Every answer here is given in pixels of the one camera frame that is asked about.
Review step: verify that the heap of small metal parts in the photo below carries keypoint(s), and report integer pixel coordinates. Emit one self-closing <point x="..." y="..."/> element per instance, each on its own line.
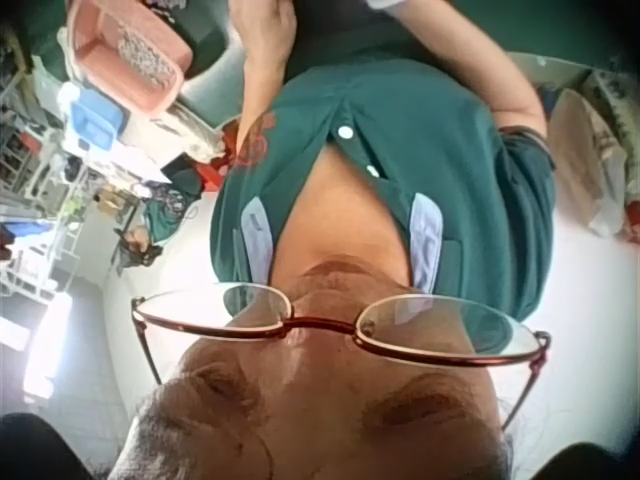
<point x="145" y="57"/>

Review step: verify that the cluttered metal shelf rack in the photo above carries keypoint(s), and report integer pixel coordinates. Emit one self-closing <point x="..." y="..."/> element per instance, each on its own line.
<point x="30" y="175"/>

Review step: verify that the pink plastic basket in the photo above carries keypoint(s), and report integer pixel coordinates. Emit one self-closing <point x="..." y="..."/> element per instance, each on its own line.
<point x="100" y="60"/>

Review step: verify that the blue plastic container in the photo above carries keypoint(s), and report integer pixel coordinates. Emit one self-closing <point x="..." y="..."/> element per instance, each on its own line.
<point x="95" y="122"/>

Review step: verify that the person's left hand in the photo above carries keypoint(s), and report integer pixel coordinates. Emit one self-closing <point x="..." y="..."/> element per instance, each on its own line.
<point x="265" y="35"/>

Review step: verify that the clear plastic bag with goods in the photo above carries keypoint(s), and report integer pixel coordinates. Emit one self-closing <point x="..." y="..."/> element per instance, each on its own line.
<point x="585" y="160"/>

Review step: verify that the red plastic object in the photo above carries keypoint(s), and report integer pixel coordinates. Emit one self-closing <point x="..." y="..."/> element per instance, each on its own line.
<point x="215" y="167"/>

